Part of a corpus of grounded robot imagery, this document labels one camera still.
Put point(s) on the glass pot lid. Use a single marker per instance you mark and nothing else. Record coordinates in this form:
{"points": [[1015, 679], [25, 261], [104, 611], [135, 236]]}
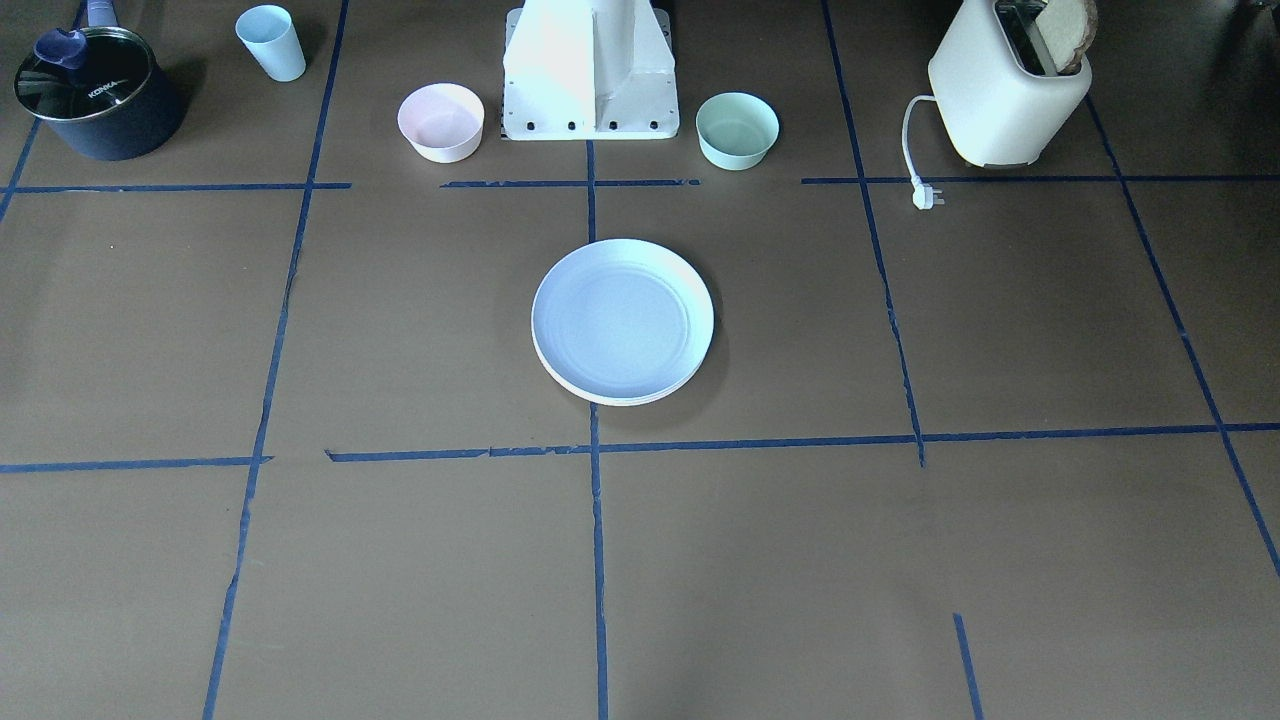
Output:
{"points": [[79, 74]]}

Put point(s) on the dark blue pot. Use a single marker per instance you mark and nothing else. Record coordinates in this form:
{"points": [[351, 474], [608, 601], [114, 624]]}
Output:
{"points": [[132, 129]]}

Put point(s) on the slice of bread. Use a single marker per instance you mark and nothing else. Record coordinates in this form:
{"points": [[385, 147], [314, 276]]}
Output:
{"points": [[1067, 29]]}

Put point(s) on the light blue cup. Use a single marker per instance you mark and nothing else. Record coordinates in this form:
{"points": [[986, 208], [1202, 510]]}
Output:
{"points": [[268, 32]]}

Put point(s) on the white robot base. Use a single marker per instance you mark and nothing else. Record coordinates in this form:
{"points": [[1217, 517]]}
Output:
{"points": [[589, 71]]}

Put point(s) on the green bowl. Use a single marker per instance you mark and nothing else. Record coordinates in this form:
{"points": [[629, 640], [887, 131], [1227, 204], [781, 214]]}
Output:
{"points": [[736, 130]]}

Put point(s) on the cream toaster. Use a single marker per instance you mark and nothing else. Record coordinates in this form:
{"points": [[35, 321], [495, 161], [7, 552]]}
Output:
{"points": [[1001, 92]]}

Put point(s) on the blue plate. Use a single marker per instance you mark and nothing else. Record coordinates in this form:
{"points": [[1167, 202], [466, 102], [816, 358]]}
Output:
{"points": [[618, 288]]}

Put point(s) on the pink bowl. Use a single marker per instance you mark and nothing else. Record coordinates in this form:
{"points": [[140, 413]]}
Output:
{"points": [[443, 122]]}

